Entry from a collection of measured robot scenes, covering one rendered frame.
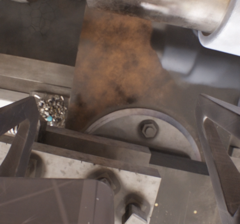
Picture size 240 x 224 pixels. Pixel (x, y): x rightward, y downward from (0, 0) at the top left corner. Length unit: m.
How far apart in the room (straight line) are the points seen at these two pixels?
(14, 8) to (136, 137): 0.50
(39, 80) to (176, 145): 0.33
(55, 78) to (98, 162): 0.33
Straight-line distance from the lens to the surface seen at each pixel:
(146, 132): 0.37
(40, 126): 0.26
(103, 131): 0.39
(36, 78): 0.53
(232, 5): 0.23
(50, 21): 0.66
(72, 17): 0.65
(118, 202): 0.22
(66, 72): 0.51
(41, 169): 0.22
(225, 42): 0.25
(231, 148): 0.52
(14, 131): 0.69
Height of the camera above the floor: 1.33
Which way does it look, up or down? 84 degrees down
